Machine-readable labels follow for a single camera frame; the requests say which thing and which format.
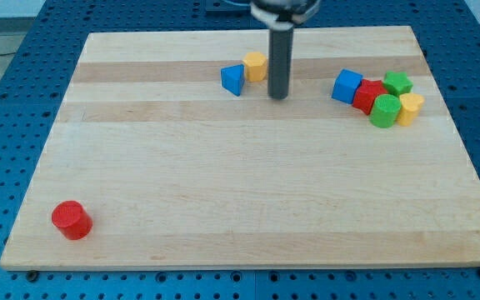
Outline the yellow hexagon block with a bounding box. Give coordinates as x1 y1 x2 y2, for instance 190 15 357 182
242 52 268 82

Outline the blue cube block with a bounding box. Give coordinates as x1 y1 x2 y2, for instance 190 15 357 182
331 69 363 104

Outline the green cylinder block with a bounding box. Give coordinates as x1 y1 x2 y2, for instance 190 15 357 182
369 94 402 128

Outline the yellow heart block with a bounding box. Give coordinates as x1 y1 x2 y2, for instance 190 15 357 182
396 92 425 127

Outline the green star block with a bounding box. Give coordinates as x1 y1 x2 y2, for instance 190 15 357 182
382 71 413 97

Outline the red cylinder block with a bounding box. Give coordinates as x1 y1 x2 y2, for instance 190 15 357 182
51 200 93 240

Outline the blue triangle block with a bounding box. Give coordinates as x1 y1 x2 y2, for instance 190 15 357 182
220 64 245 97

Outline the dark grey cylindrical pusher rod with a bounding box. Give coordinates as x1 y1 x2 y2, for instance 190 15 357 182
267 27 293 100

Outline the light wooden board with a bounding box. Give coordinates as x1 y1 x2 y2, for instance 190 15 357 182
0 26 480 271

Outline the red star block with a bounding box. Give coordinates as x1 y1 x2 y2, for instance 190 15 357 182
352 79 388 115

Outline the grey white robot end flange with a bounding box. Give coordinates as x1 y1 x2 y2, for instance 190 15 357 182
250 0 321 31

